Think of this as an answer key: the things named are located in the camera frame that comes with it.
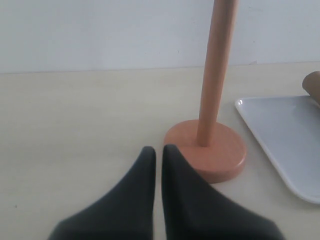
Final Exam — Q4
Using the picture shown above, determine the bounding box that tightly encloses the wooden paper towel holder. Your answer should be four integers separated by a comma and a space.
163, 0, 247, 184

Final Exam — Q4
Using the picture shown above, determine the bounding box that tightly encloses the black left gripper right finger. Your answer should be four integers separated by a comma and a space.
161, 144, 285, 240

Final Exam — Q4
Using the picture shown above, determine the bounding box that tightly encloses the white plastic tray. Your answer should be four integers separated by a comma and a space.
234, 95, 320, 204

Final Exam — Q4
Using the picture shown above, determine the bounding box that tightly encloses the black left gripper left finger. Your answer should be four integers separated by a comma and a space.
48, 146, 156, 240

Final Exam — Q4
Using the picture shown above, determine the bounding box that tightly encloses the brown cardboard tube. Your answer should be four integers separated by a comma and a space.
302, 71, 320, 105

